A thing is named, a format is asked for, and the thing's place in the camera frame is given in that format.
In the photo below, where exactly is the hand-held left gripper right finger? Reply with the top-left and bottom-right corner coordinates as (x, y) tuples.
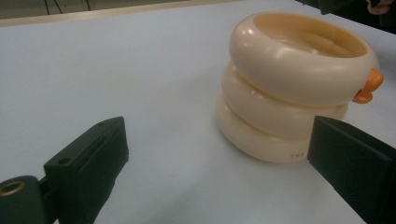
(306, 115), (396, 224)

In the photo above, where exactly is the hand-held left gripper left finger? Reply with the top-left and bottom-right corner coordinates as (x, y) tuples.
(43, 116), (130, 224)

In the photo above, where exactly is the cream ringed pen holder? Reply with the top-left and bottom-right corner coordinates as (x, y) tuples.
(215, 11), (385, 164)

